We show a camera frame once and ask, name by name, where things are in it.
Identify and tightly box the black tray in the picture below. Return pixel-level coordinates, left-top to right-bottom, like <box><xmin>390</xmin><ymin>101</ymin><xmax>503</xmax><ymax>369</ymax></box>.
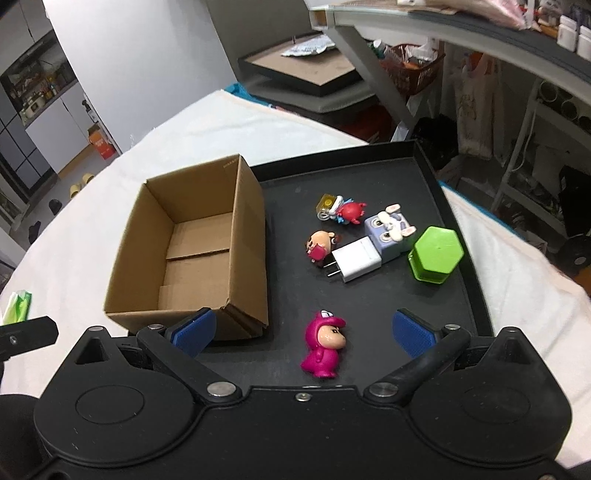
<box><xmin>199</xmin><ymin>141</ymin><xmax>492</xmax><ymax>388</ymax></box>

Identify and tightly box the red crab keychain toy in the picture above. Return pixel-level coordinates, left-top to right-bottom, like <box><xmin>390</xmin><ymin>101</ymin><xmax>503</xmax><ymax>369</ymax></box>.
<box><xmin>315</xmin><ymin>194</ymin><xmax>367</xmax><ymax>225</ymax></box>

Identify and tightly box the white storage shelf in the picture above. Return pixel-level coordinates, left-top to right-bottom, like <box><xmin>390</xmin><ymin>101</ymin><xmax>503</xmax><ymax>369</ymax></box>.
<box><xmin>491</xmin><ymin>80</ymin><xmax>590</xmax><ymax>238</ymax></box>

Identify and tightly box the white fluffy table cloth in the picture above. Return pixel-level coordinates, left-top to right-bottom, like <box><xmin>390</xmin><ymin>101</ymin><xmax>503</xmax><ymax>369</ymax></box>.
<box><xmin>1</xmin><ymin>90</ymin><xmax>590</xmax><ymax>467</ymax></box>

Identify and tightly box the pink hooded figurine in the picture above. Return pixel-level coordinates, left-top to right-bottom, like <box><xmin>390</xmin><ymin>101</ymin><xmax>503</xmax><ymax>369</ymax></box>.
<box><xmin>301</xmin><ymin>310</ymin><xmax>346</xmax><ymax>379</ymax></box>

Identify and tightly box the silver foil packet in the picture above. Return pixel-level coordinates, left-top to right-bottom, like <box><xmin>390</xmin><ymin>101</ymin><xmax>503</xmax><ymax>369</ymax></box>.
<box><xmin>281</xmin><ymin>34</ymin><xmax>335</xmax><ymax>58</ymax></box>

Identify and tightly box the brown cardboard box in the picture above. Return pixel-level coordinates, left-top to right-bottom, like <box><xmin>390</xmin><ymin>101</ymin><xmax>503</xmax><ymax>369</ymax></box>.
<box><xmin>103</xmin><ymin>155</ymin><xmax>270</xmax><ymax>341</ymax></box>

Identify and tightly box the grey glass-top desk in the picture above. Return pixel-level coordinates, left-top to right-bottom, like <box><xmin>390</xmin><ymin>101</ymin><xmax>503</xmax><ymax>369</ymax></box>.
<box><xmin>308</xmin><ymin>2</ymin><xmax>590</xmax><ymax>130</ymax></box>

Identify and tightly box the yellow slipper pair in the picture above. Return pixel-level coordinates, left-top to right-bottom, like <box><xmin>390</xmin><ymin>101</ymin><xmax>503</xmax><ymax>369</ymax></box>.
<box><xmin>69</xmin><ymin>173</ymin><xmax>95</xmax><ymax>199</ymax></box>

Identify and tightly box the white usb charger plug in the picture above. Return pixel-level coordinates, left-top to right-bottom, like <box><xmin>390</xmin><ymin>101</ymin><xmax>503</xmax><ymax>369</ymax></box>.
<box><xmin>324</xmin><ymin>236</ymin><xmax>383</xmax><ymax>283</ymax></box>

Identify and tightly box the red wicker basket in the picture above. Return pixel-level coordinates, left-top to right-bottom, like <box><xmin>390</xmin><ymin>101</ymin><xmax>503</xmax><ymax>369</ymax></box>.
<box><xmin>379</xmin><ymin>43</ymin><xmax>445</xmax><ymax>97</ymax></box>

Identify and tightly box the brown-haired red figurine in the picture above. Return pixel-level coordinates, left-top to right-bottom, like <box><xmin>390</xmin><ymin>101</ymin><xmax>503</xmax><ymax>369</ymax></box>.
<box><xmin>305</xmin><ymin>230</ymin><xmax>341</xmax><ymax>263</ymax></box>

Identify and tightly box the orange cardboard box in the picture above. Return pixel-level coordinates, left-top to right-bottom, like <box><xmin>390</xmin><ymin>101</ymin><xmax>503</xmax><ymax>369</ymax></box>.
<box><xmin>87</xmin><ymin>124</ymin><xmax>116</xmax><ymax>160</ymax></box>

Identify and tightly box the green hexagonal container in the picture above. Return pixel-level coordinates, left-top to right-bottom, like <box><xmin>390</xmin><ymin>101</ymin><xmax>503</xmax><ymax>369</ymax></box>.
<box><xmin>408</xmin><ymin>226</ymin><xmax>464</xmax><ymax>285</ymax></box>

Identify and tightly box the green tissue packet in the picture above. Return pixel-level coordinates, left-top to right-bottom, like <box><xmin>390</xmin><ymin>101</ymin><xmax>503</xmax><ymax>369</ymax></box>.
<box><xmin>3</xmin><ymin>290</ymin><xmax>32</xmax><ymax>325</ymax></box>

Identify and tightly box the black framed cork board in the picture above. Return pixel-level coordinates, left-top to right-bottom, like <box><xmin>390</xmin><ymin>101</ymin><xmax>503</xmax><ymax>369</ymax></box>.
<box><xmin>238</xmin><ymin>34</ymin><xmax>362</xmax><ymax>97</ymax></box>

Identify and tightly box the white printed tote bag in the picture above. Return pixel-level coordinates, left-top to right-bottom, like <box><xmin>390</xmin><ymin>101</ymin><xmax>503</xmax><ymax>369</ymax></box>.
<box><xmin>453</xmin><ymin>51</ymin><xmax>504</xmax><ymax>160</ymax></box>

